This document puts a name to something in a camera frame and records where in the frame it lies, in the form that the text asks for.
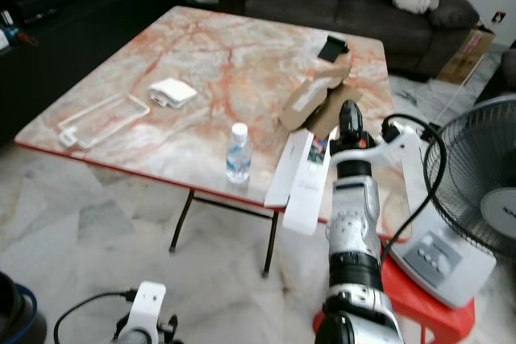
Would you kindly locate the clear plastic tray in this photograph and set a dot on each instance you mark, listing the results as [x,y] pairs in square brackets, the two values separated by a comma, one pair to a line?
[103,118]

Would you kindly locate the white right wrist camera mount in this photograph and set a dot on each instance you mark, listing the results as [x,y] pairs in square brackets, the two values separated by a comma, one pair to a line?
[395,141]

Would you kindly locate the black TV cabinet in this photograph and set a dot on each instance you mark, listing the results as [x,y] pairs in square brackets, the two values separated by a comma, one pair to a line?
[81,46]

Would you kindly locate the grey table fan black grille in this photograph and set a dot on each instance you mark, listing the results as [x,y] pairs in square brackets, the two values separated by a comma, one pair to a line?
[443,267]

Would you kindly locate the brown cardboard carton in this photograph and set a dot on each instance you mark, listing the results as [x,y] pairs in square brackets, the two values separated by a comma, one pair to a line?
[463,55]

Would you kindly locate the small black phone stand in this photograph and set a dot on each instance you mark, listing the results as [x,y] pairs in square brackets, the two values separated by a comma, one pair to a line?
[332,48]

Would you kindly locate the small blue white packet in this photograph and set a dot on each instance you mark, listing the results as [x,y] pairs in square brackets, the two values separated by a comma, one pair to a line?
[10,35]

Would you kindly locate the red plastic stool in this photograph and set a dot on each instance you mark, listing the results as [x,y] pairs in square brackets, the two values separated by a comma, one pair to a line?
[451,312]

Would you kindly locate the long white box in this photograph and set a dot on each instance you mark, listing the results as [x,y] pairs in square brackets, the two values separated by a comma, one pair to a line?
[306,199]

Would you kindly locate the wall power socket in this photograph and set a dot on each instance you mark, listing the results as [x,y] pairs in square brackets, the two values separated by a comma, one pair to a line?
[498,17]

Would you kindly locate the black rubbish bin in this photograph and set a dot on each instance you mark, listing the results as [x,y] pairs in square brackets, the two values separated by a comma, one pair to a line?
[16,312]

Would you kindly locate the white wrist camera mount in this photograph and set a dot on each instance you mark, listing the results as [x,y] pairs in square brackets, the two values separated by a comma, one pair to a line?
[148,308]
[395,141]

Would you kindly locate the marble top folding table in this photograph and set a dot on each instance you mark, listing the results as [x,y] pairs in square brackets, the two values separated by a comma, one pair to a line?
[210,58]

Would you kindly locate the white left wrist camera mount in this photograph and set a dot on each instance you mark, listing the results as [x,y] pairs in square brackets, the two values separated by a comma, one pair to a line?
[148,308]

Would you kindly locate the clear plastic water bottle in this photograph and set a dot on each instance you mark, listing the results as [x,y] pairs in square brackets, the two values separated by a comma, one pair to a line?
[239,157]

